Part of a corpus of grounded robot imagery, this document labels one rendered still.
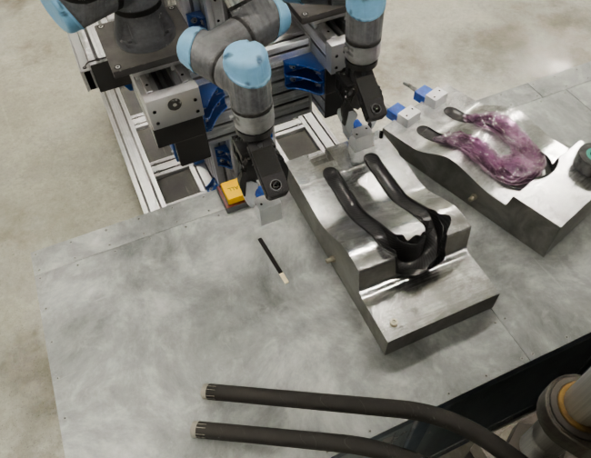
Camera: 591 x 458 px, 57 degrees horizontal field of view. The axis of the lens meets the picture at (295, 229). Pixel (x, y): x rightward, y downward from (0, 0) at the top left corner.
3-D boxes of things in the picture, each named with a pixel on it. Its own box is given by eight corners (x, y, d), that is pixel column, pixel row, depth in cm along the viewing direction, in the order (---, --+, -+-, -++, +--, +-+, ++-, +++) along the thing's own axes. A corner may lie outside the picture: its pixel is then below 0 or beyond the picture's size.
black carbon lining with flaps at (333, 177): (318, 176, 129) (318, 147, 121) (377, 155, 132) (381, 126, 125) (391, 291, 109) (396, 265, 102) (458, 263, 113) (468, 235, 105)
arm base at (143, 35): (110, 28, 140) (97, -8, 132) (166, 13, 143) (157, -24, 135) (124, 60, 131) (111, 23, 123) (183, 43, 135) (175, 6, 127)
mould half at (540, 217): (380, 143, 145) (385, 111, 136) (444, 99, 155) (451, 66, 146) (543, 257, 121) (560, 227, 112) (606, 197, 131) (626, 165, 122)
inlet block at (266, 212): (240, 185, 123) (237, 168, 119) (260, 178, 125) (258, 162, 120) (261, 226, 116) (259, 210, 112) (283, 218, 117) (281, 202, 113)
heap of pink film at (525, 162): (425, 143, 136) (431, 119, 130) (470, 111, 143) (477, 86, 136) (513, 201, 124) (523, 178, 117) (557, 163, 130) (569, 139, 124)
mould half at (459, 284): (286, 186, 137) (284, 148, 126) (376, 154, 142) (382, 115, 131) (385, 355, 108) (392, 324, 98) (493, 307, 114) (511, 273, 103)
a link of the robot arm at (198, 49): (221, 44, 105) (262, 67, 100) (176, 73, 100) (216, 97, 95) (215, 7, 98) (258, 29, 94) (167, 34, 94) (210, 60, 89)
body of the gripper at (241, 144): (267, 146, 113) (263, 101, 103) (284, 174, 108) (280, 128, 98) (233, 158, 111) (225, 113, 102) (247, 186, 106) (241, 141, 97)
